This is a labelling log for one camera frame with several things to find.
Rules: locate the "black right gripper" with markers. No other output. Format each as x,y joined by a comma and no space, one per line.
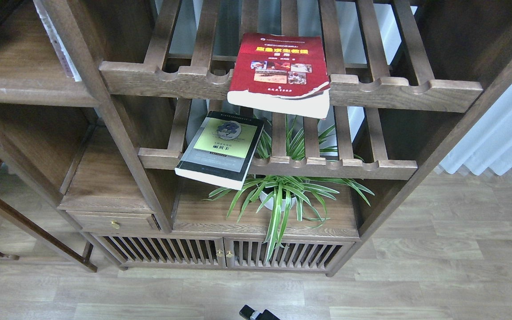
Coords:
249,313

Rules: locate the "red paperback book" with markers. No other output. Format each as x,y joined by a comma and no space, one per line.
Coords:
284,74

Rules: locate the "right slatted cabinet door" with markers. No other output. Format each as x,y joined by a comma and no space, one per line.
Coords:
291,256

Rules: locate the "slatted cabinet door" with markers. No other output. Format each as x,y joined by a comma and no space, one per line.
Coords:
165,251
291,256

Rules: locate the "green spider plant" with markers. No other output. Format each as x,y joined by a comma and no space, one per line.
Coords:
284,192

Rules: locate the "left slatted cabinet door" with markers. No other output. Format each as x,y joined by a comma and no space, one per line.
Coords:
165,251

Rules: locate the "black green cover book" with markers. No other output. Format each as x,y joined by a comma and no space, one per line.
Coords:
221,150

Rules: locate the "dark wooden bookshelf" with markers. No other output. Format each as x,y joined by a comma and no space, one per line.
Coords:
409,79

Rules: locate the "wooden drawer brass knob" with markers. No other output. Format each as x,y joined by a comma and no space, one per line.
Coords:
115,221

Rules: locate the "white curtain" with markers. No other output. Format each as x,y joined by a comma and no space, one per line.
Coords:
487,147

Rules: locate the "white upright book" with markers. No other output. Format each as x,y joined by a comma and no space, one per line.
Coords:
57,43

